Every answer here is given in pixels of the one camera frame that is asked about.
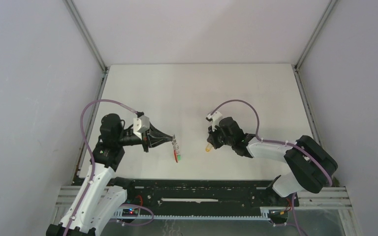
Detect yellow tag key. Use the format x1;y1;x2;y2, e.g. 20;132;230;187
205;144;213;152

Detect metal keyring holder red handle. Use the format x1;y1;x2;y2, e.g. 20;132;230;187
172;135;180;163

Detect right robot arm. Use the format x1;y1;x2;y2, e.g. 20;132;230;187
206;115;338;197

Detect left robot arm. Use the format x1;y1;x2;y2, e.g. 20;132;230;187
46;112;173;236

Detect electronics board with leds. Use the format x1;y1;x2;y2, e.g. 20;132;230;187
122;208;139;217

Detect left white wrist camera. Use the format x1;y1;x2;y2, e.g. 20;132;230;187
133;116;150;133

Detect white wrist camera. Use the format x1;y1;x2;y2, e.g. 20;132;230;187
206;111;223;132
133;116;150;133

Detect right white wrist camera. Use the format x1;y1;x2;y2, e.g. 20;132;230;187
206;111;223;132

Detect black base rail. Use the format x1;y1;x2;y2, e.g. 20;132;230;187
108;177;299;218

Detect white slotted cable duct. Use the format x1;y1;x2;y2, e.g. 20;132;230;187
110;208;275;221

